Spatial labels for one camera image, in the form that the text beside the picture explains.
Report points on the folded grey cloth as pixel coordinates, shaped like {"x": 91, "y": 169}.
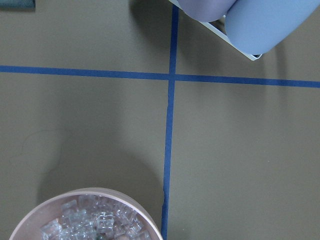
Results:
{"x": 17, "y": 4}

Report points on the pink bowl with ice cubes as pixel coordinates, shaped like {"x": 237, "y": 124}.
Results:
{"x": 88, "y": 214}

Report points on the white wire cup rack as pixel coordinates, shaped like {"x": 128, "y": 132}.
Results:
{"x": 217, "y": 26}

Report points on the purple cup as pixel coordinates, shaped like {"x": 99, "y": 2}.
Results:
{"x": 205, "y": 10}

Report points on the light blue cup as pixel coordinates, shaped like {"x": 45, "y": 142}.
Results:
{"x": 256, "y": 26}

